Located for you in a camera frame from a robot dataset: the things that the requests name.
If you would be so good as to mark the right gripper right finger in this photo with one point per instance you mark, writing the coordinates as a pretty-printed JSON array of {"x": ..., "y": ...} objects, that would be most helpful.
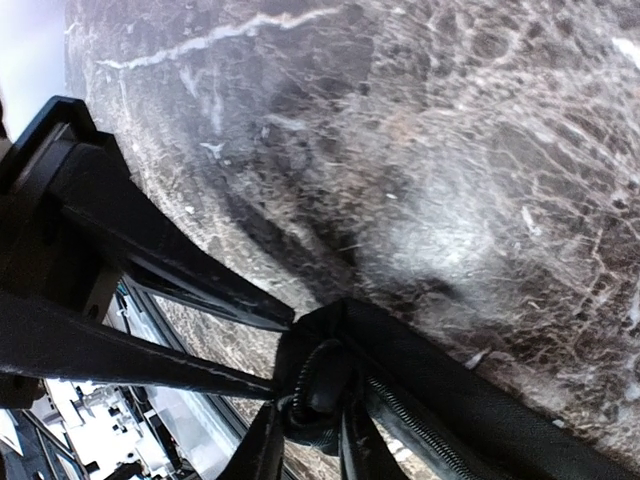
[{"x": 363, "y": 452}]

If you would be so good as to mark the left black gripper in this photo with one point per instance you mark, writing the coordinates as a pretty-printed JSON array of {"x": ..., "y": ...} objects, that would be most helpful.
[{"x": 62, "y": 244}]

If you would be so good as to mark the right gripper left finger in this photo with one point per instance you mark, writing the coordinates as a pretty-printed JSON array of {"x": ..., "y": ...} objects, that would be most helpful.
[{"x": 259, "y": 455}]

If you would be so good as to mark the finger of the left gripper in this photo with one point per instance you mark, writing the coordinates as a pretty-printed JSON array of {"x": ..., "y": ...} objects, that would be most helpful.
[{"x": 43, "y": 340}]

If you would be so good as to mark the black necktie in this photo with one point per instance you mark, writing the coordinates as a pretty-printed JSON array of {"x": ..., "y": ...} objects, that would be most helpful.
[{"x": 459, "y": 424}]

